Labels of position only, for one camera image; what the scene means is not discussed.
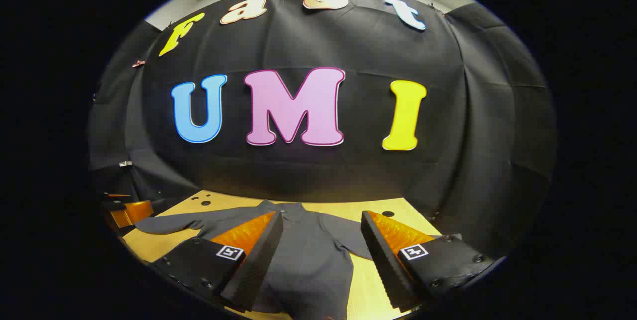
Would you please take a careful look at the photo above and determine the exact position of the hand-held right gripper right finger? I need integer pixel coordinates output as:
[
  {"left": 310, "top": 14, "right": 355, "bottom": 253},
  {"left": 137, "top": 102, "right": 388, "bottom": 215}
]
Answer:
[{"left": 360, "top": 210, "right": 496, "bottom": 311}]

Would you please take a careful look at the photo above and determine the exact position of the grey button shirt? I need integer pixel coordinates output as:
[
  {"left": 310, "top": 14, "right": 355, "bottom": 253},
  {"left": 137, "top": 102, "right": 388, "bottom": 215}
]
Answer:
[{"left": 133, "top": 200, "right": 379, "bottom": 320}]

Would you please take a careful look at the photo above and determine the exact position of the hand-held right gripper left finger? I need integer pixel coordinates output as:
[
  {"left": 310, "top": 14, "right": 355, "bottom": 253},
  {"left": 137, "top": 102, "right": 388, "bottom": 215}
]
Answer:
[{"left": 149, "top": 211, "right": 284, "bottom": 312}]

